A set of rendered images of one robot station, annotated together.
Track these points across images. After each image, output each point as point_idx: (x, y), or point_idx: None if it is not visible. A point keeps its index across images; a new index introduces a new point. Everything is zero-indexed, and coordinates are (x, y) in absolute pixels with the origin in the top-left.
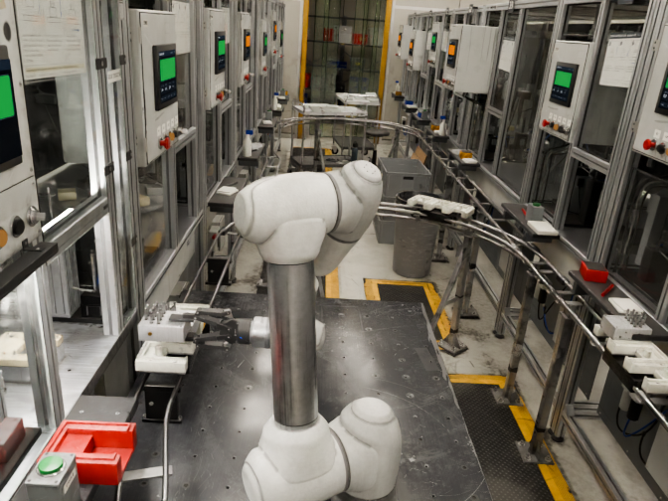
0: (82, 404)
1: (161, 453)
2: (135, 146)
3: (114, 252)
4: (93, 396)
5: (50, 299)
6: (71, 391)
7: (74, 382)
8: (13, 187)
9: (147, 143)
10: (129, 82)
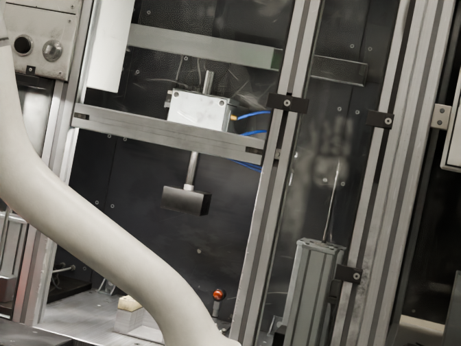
0: (51, 334)
1: None
2: (423, 120)
3: (257, 237)
4: (63, 340)
5: (60, 165)
6: (85, 336)
7: (105, 340)
8: (36, 9)
9: (456, 125)
10: (435, 5)
